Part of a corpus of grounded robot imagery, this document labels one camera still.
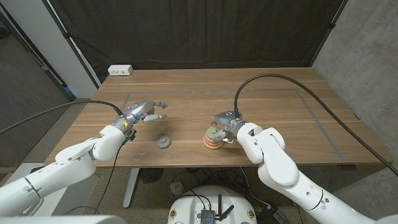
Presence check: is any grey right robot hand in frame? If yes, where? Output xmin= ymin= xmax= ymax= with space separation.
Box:
xmin=211 ymin=111 xmax=246 ymax=144

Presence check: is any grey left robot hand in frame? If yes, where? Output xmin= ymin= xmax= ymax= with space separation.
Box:
xmin=113 ymin=100 xmax=169 ymax=131

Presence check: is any green toy disc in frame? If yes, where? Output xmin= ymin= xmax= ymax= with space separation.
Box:
xmin=205 ymin=126 xmax=220 ymax=140

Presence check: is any coral red toy disc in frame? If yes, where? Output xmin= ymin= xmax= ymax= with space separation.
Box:
xmin=203 ymin=138 xmax=224 ymax=147

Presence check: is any large orange toy disc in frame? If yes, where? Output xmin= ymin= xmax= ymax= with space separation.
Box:
xmin=203 ymin=141 xmax=224 ymax=151

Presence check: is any small grey toy disc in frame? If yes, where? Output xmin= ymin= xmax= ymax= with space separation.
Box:
xmin=156 ymin=136 xmax=172 ymax=149

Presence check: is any white power strip box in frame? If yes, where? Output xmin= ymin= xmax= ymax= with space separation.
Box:
xmin=107 ymin=64 xmax=134 ymax=77

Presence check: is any grey tape workspace outline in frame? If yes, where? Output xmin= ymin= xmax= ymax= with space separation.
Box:
xmin=119 ymin=88 xmax=346 ymax=163

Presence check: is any black round floor fan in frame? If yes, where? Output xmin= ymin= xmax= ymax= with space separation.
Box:
xmin=139 ymin=167 xmax=165 ymax=184

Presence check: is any white table leg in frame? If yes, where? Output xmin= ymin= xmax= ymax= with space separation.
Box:
xmin=123 ymin=167 xmax=140 ymax=208

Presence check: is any grey round floor object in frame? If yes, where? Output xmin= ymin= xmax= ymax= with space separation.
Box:
xmin=170 ymin=181 xmax=185 ymax=196

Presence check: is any black fabric backdrop curtain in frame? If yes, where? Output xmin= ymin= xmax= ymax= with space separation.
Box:
xmin=46 ymin=0 xmax=349 ymax=83

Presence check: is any white robot torso base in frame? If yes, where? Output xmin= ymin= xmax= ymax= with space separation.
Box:
xmin=167 ymin=185 xmax=258 ymax=224

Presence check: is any grey radio box with antennas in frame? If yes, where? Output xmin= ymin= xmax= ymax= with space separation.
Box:
xmin=200 ymin=194 xmax=234 ymax=224

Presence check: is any black power brick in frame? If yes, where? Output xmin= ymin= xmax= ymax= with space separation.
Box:
xmin=256 ymin=205 xmax=289 ymax=224

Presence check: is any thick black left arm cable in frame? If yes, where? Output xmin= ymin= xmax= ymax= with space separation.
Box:
xmin=0 ymin=99 xmax=124 ymax=134

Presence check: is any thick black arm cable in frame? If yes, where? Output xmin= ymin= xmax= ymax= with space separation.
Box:
xmin=233 ymin=73 xmax=398 ymax=177
xmin=0 ymin=99 xmax=124 ymax=134

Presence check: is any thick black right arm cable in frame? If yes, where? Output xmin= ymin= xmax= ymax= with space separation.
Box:
xmin=233 ymin=73 xmax=398 ymax=177

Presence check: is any white floor cable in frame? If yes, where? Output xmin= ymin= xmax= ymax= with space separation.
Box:
xmin=239 ymin=167 xmax=272 ymax=208

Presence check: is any thin black left wrist cable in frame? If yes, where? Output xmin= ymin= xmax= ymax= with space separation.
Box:
xmin=93 ymin=152 xmax=121 ymax=215

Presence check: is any black backdrop frame pole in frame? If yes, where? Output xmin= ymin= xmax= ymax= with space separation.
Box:
xmin=309 ymin=0 xmax=349 ymax=68
xmin=41 ymin=0 xmax=102 ymax=90

